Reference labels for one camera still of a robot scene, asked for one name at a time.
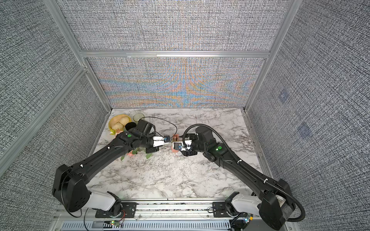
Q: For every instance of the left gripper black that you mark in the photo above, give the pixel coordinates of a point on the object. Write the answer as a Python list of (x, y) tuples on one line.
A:
[(154, 149)]

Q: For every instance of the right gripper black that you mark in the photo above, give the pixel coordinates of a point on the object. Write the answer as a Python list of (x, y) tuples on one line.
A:
[(193, 136)]

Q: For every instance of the pink flower bouquet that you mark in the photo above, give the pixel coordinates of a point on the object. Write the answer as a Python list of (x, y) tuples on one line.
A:
[(123, 144)]

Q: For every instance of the orange tape dispenser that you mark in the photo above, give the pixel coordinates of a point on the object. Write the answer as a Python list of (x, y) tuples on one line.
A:
[(176, 147)]

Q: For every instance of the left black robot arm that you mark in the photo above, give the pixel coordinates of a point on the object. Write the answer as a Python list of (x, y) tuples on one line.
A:
[(70, 182)]

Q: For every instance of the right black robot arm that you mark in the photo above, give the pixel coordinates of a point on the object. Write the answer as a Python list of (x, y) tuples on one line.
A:
[(275, 202)]

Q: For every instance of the green glass cup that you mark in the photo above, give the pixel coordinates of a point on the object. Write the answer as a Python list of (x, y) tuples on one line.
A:
[(138, 116)]

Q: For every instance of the black mug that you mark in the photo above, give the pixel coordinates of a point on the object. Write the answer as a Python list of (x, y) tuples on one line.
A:
[(130, 125)]

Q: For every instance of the steamed bun in bowl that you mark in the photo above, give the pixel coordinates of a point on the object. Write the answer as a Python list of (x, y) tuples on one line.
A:
[(117, 127)]

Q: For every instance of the yellow bowl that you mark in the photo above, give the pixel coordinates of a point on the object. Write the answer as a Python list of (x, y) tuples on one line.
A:
[(115, 120)]

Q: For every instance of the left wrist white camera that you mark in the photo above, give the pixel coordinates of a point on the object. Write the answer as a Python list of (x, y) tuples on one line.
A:
[(161, 140)]

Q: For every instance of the wrist white camera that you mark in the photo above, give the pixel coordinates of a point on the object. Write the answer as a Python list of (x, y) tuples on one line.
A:
[(186, 145), (161, 140)]

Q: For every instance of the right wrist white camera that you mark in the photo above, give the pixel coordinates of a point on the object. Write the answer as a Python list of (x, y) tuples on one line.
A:
[(186, 145)]

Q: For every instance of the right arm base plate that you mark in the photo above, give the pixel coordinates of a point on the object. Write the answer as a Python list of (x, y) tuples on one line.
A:
[(224, 210)]

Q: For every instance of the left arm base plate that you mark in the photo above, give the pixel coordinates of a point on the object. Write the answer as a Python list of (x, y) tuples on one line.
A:
[(124, 209)]

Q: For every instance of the aluminium front rail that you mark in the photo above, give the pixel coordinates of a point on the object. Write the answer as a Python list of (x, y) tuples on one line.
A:
[(155, 209)]

